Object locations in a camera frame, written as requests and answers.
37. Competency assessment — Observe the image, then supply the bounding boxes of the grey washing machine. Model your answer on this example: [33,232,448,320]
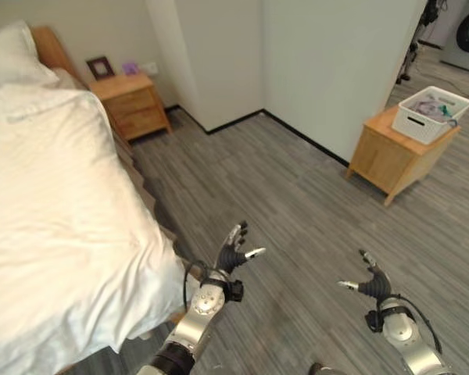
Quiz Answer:
[439,0,469,73]

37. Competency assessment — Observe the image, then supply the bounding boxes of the clothes in basket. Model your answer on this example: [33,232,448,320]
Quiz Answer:
[408,93,460,127]

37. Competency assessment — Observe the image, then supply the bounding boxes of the black tripod stand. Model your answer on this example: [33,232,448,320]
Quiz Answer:
[396,0,439,84]

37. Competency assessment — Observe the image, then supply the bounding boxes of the white duvet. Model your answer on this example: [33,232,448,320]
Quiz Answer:
[0,82,187,375]

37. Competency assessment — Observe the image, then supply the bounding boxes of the white pillow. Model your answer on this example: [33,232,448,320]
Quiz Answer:
[0,20,60,94]

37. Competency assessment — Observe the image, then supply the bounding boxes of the wooden nightstand with drawers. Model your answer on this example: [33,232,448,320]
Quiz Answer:
[88,73,173,142]

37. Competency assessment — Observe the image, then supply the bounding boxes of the dark picture frame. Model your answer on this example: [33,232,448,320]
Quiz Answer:
[86,55,115,80]

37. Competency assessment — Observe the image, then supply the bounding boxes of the white plastic basket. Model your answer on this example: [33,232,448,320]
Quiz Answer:
[392,86,469,145]

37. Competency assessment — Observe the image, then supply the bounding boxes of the plain wooden side cabinet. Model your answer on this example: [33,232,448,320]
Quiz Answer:
[344,105,461,207]

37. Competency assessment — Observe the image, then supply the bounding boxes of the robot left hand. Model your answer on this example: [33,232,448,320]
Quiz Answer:
[215,221,267,277]

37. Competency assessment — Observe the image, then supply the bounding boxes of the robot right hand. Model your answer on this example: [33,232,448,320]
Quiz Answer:
[337,249,392,302]

